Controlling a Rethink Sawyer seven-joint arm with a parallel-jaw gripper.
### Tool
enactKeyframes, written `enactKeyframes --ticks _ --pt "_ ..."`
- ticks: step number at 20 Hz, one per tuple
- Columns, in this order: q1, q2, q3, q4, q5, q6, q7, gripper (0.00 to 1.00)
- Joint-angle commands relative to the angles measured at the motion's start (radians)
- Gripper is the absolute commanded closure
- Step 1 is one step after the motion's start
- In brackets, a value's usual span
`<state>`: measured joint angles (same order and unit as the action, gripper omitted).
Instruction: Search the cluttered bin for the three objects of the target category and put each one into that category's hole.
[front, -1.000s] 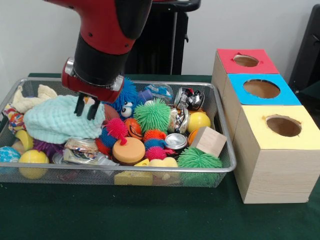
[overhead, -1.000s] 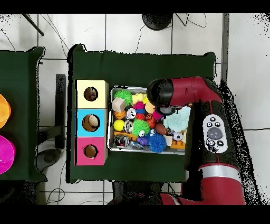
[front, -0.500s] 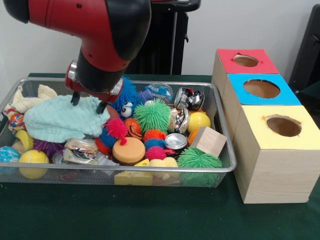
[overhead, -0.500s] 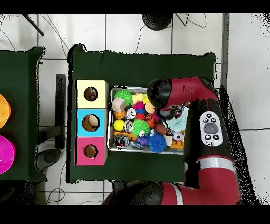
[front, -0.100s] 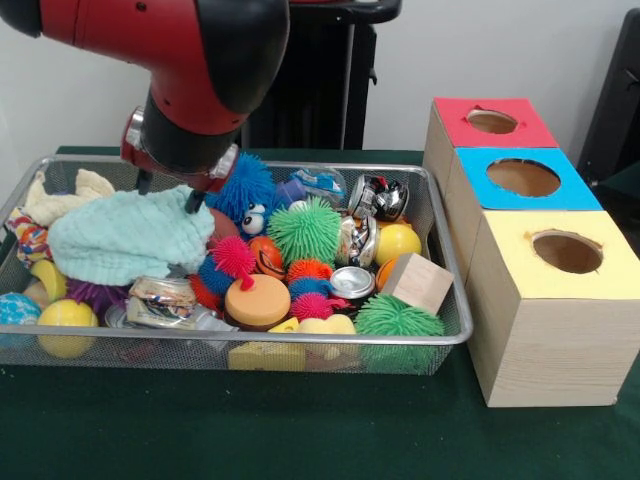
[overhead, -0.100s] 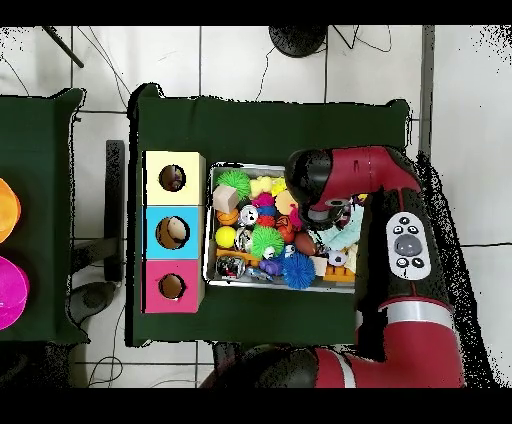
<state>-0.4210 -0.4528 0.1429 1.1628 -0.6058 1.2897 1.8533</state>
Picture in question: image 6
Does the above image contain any green spiky rubber ball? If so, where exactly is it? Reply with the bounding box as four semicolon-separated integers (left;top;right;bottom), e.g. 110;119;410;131
250;224;286;260
215;169;252;201

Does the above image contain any mint green waffle cloth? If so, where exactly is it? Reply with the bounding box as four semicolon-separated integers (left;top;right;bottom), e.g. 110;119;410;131
315;205;365;251

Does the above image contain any white cloth with colourful spots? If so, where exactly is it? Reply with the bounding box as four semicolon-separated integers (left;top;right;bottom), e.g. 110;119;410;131
161;165;185;191

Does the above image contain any shallow metal mesh bin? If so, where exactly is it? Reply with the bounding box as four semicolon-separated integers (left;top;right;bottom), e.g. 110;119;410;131
202;160;358;295

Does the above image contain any wooden box with three holes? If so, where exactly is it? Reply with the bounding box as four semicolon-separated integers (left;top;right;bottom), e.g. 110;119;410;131
141;150;208;314

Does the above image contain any plain wooden cube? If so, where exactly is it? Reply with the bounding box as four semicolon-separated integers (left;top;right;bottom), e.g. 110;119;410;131
211;184;240;214

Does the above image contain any blue spiky toy with eyes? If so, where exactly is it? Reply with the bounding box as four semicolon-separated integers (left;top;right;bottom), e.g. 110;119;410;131
278;244;318;290

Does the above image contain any dark green table cloth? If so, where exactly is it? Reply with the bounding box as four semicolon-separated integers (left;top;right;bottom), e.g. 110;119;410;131
127;85;413;347
0;88;91;347

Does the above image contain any cream waffle cloth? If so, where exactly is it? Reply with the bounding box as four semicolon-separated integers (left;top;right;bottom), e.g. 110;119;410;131
343;243;360;274

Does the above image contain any black round stand base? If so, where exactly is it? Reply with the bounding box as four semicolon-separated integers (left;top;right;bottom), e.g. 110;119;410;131
268;25;329;59

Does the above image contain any orange plastic dish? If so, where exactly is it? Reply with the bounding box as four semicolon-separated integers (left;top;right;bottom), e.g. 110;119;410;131
0;177;22;244

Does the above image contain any black slanted rod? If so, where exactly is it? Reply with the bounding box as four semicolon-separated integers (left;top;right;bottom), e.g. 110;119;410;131
41;25;85;69

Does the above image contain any pink plastic bowl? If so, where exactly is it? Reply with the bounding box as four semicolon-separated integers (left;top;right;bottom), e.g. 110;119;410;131
0;255;31;331

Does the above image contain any black cable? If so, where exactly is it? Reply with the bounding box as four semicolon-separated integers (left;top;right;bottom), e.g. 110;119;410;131
459;240;512;249

